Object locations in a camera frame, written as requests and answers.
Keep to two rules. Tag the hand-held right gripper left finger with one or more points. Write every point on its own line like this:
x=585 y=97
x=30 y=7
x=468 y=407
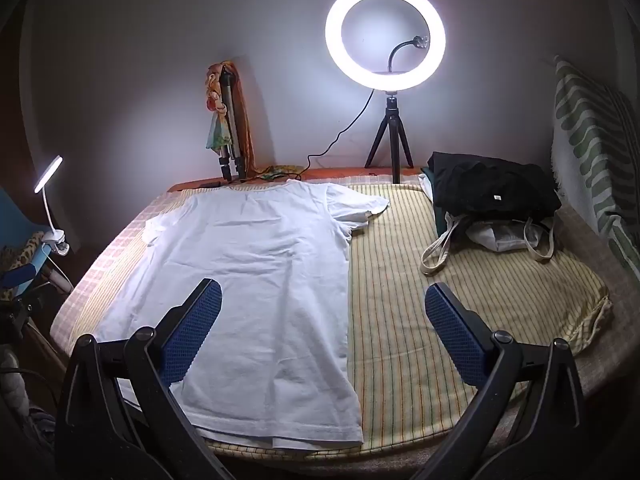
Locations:
x=195 y=325

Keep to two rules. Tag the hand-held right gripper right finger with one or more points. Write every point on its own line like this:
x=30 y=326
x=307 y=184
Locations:
x=455 y=330

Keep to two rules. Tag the white t-shirt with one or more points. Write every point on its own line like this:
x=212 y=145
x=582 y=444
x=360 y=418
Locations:
x=250 y=260

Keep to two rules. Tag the black folded clothes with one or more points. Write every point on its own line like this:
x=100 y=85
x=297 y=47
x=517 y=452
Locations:
x=490 y=185

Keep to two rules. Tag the striped yellow bed sheet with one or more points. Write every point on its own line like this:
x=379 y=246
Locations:
x=400 y=310

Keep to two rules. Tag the beige tote bag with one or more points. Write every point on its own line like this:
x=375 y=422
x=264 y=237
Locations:
x=500 y=235

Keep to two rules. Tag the white folded cloth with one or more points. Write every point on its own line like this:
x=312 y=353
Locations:
x=426 y=182

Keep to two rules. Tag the small colourful cloth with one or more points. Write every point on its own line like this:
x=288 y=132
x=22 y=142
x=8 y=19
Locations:
x=275 y=172

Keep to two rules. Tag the leopard print cloth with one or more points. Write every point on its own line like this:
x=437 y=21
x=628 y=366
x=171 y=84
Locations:
x=22 y=255

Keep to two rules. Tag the folded grey tripod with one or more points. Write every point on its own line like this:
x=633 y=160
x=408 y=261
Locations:
x=232 y=125

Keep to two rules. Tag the white clip lamp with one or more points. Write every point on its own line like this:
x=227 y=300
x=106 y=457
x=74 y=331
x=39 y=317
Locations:
x=48 y=175

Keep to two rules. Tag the blue chair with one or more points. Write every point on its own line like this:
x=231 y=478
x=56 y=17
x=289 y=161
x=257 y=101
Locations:
x=12 y=215

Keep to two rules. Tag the green striped white cushion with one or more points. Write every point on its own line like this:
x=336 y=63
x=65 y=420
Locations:
x=585 y=125

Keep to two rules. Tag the black gooseneck phone holder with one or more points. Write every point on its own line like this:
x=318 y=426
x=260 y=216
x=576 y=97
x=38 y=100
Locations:
x=395 y=55

